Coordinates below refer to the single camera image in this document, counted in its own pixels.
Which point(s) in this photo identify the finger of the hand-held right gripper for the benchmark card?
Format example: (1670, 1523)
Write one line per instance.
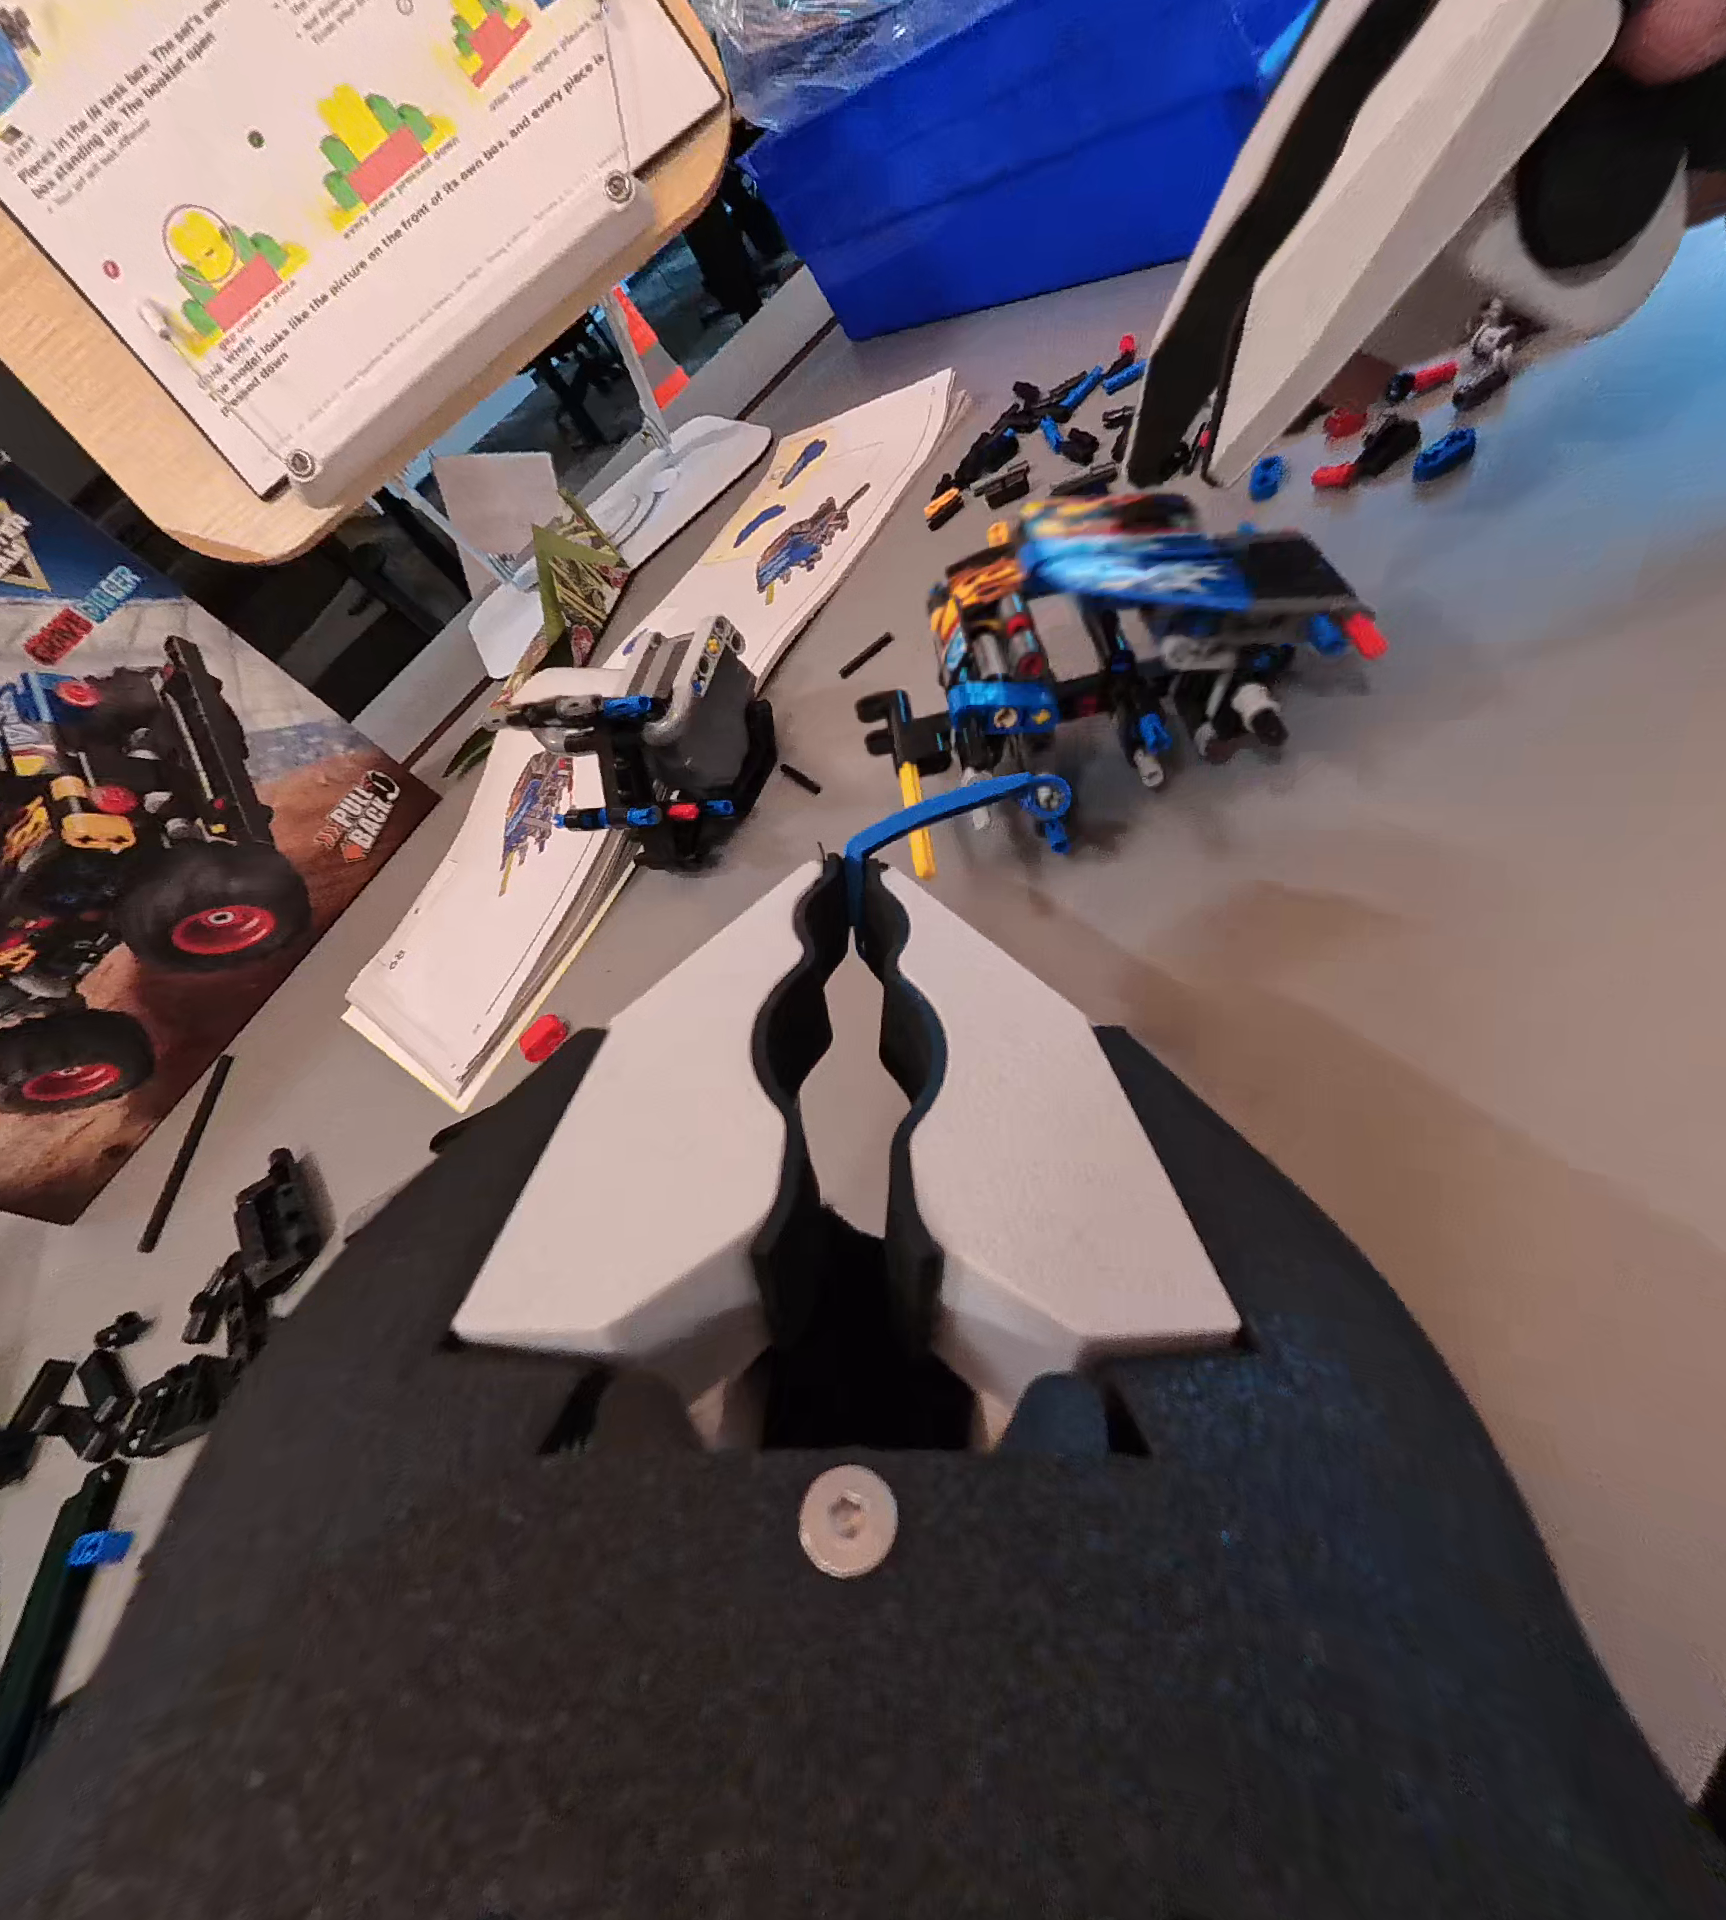
(1253, 224)
(1417, 180)

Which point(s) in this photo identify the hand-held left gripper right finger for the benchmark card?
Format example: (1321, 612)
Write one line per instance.
(1058, 1184)

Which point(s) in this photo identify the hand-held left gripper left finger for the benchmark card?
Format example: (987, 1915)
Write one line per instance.
(622, 1184)

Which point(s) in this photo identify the partly built lego truck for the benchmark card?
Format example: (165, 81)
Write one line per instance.
(1132, 570)

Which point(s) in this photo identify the blue curved lego piece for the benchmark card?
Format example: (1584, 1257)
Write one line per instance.
(938, 809)

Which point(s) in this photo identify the red lego pin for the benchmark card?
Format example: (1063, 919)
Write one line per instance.
(543, 1037)

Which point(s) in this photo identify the pile of loose lego pieces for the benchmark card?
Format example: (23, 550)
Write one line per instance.
(278, 1214)
(1388, 445)

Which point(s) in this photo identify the open lego instruction booklet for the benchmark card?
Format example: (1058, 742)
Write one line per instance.
(503, 929)

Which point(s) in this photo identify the long black lego axle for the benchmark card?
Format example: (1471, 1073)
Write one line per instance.
(184, 1154)

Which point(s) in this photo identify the grey lego motor assembly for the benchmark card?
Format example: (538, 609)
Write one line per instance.
(698, 720)

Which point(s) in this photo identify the lego truck box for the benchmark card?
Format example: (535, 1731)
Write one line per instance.
(128, 840)

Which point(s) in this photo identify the blue lego pin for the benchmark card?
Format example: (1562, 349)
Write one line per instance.
(98, 1547)

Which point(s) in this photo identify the dark long lego beam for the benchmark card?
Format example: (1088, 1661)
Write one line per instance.
(37, 1650)

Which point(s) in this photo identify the person's right hand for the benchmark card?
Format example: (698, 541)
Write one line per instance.
(1702, 30)

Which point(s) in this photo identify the blue plastic bin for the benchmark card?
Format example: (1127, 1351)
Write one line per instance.
(983, 150)

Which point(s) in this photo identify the clear plastic bag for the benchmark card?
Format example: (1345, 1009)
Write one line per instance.
(818, 52)

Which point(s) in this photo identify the white board stand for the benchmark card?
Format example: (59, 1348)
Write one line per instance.
(698, 450)

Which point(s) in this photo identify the green sticker sheet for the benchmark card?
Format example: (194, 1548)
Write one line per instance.
(577, 577)

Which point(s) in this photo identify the orange traffic cone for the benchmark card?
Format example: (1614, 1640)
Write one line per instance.
(658, 359)

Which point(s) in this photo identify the white paper card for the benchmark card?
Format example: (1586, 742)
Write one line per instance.
(496, 509)

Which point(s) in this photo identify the white illustrated instruction sheet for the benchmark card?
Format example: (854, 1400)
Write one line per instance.
(472, 270)

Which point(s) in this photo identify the instruction sheet on wooden board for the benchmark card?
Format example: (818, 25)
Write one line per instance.
(52, 300)

